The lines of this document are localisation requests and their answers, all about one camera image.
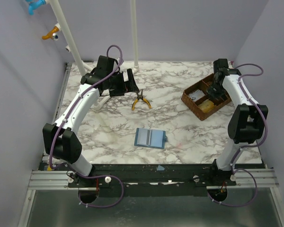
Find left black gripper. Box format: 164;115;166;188
106;69;139;97

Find blue card holder wallet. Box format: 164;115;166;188
134;128;168;149

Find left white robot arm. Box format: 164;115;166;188
43;55;139;187

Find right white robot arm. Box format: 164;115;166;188
207;59;268;185

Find yellow item in basket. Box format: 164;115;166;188
198;99;215;113

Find white packets in basket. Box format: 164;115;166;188
188;89;205;102

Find brown woven basket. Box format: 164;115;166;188
181;73;231;121

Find orange brass tap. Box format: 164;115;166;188
42;23;61;41

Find yellow handled pliers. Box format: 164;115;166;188
131;89;152;111

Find white PVC pipe frame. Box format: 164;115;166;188
47;0;141;112

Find aluminium extrusion rail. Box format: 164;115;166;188
28;169;279;191

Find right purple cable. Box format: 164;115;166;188
212;63;268;208

